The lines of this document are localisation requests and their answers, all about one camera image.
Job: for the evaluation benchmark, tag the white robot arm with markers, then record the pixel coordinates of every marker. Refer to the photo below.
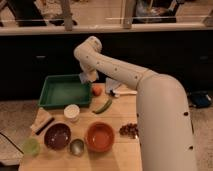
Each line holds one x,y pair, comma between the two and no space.
163,116

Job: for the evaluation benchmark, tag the green plastic tray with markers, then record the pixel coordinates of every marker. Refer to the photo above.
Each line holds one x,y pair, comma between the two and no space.
61,90

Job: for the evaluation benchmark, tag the green plastic cup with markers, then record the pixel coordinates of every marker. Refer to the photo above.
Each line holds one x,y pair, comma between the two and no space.
31,147

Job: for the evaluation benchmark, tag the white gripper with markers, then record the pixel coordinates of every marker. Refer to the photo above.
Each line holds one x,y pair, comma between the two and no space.
92,75

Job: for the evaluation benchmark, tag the white round container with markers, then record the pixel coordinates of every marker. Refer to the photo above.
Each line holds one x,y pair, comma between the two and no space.
71,112

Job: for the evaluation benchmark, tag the small metal cup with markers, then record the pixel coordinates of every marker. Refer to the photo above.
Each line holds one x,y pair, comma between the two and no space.
77,147

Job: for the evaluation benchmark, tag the pile of dried fruit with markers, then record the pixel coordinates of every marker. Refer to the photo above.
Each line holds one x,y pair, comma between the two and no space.
130,130

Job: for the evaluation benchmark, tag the green chili pepper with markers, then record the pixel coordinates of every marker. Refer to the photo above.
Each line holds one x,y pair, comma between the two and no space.
103,107

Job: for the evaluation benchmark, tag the blue black floor device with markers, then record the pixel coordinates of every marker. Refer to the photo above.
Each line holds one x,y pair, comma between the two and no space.
200,99

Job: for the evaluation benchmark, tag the orange bowl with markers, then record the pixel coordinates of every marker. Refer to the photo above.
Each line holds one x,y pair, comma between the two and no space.
99,137

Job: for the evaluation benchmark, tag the orange tomato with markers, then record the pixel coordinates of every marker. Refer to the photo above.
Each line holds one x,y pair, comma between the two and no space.
96,90

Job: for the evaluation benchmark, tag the purple bowl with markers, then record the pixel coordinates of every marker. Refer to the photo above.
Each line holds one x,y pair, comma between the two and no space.
57,137

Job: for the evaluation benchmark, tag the wooden brush block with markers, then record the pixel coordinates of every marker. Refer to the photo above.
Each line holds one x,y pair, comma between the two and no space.
41,123

